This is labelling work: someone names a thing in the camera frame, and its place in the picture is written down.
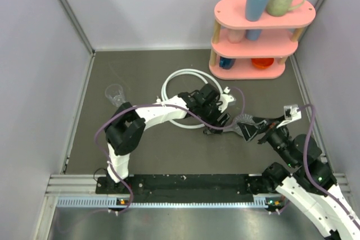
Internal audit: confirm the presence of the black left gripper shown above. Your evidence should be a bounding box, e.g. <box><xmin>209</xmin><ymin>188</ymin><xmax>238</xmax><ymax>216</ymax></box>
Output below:
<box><xmin>199</xmin><ymin>98</ymin><xmax>230</xmax><ymax>135</ymax></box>

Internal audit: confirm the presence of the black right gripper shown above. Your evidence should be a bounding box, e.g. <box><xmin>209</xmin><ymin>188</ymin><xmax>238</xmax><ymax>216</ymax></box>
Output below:
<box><xmin>236</xmin><ymin>114</ymin><xmax>296</xmax><ymax>167</ymax></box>

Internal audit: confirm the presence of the grey shower head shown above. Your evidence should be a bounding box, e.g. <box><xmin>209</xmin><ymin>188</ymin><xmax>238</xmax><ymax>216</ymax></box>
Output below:
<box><xmin>202</xmin><ymin>112</ymin><xmax>255</xmax><ymax>137</ymax></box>

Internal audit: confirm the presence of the white shower hose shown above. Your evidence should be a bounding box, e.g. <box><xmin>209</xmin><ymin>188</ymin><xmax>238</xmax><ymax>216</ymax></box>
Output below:
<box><xmin>161</xmin><ymin>68</ymin><xmax>229</xmax><ymax>130</ymax></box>

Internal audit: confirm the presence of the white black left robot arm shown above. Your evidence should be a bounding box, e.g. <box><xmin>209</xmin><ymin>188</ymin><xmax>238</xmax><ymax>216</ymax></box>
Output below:
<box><xmin>105</xmin><ymin>84</ymin><xmax>236</xmax><ymax>193</ymax></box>

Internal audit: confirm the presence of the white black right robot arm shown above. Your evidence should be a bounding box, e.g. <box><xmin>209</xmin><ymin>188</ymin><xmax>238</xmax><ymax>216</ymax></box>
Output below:
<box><xmin>236</xmin><ymin>114</ymin><xmax>359</xmax><ymax>239</ymax></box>

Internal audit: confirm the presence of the dark blue mug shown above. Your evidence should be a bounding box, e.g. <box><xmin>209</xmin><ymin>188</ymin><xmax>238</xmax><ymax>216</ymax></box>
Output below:
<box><xmin>219</xmin><ymin>57</ymin><xmax>235</xmax><ymax>70</ymax></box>

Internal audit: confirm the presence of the orange bowl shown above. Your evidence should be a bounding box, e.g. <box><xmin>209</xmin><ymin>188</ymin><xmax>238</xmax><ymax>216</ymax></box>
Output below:
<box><xmin>251</xmin><ymin>58</ymin><xmax>275</xmax><ymax>70</ymax></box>

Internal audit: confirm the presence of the pink three-tier shelf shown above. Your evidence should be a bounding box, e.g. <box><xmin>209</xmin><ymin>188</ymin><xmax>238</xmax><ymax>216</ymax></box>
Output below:
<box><xmin>209</xmin><ymin>0</ymin><xmax>316</xmax><ymax>80</ymax></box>

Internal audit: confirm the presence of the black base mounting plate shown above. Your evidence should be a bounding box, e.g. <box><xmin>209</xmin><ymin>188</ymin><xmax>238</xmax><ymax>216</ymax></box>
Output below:
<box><xmin>95</xmin><ymin>174</ymin><xmax>271</xmax><ymax>196</ymax></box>

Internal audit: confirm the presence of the pink cup on shelf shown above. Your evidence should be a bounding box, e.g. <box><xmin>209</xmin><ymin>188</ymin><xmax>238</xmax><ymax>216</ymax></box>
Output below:
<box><xmin>227</xmin><ymin>29</ymin><xmax>246</xmax><ymax>43</ymax></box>

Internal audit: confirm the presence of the blue cup on middle shelf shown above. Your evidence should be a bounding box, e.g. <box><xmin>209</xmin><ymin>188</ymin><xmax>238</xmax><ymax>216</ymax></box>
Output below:
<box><xmin>245</xmin><ymin>29</ymin><xmax>262</xmax><ymax>41</ymax></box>

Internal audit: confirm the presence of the clear drinking glass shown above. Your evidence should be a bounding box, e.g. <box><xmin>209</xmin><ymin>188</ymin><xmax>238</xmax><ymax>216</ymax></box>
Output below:
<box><xmin>105</xmin><ymin>84</ymin><xmax>126</xmax><ymax>107</ymax></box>

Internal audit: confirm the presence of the blue tall cup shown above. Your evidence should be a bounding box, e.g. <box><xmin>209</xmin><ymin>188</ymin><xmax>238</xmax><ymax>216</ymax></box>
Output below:
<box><xmin>245</xmin><ymin>0</ymin><xmax>269</xmax><ymax>21</ymax></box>

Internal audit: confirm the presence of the green ceramic mug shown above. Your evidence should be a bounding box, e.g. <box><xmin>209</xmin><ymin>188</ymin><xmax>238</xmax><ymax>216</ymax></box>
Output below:
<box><xmin>265</xmin><ymin>0</ymin><xmax>305</xmax><ymax>17</ymax></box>

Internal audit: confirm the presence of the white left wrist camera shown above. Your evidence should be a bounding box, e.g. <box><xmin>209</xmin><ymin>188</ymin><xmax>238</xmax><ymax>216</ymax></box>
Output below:
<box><xmin>217</xmin><ymin>87</ymin><xmax>236</xmax><ymax>112</ymax></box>

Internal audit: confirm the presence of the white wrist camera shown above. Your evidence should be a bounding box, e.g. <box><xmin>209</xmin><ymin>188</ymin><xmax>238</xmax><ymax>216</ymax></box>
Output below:
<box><xmin>283</xmin><ymin>105</ymin><xmax>302</xmax><ymax>123</ymax></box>
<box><xmin>217</xmin><ymin>87</ymin><xmax>236</xmax><ymax>112</ymax></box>

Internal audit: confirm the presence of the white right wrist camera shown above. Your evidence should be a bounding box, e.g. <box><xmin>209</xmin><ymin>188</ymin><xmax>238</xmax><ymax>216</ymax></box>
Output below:
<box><xmin>283</xmin><ymin>105</ymin><xmax>302</xmax><ymax>123</ymax></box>

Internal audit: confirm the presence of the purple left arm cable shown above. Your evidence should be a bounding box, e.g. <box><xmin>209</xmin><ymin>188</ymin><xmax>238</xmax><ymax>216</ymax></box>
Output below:
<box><xmin>94</xmin><ymin>86</ymin><xmax>246</xmax><ymax>218</ymax></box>

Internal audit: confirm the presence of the slotted cable duct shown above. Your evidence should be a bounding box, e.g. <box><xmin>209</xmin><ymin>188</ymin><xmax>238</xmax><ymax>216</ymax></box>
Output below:
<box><xmin>56</xmin><ymin>196</ymin><xmax>286</xmax><ymax>209</ymax></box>

